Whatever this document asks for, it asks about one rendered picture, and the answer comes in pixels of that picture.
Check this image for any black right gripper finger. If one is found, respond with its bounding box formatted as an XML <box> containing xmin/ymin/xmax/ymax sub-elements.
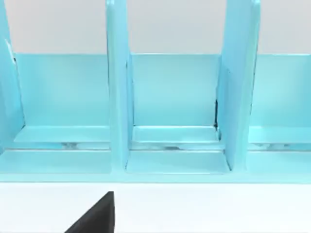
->
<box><xmin>63</xmin><ymin>191</ymin><xmax>115</xmax><ymax>233</ymax></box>

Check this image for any light blue rack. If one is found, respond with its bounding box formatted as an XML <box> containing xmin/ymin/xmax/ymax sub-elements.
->
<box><xmin>0</xmin><ymin>0</ymin><xmax>311</xmax><ymax>184</ymax></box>

